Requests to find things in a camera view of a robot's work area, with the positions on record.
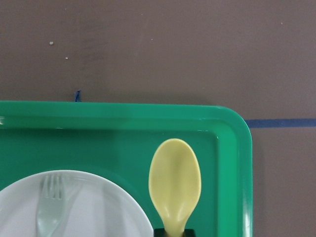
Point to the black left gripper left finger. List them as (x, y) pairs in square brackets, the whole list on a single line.
[(160, 232)]

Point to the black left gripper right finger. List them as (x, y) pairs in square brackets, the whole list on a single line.
[(189, 233)]

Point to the yellow plastic spoon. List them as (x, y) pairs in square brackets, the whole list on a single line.
[(174, 184)]

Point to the white round plate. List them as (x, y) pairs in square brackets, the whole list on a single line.
[(95, 207)]

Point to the green plastic tray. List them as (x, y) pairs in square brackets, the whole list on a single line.
[(117, 141)]

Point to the pale green plastic fork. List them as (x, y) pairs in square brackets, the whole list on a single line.
[(51, 205)]

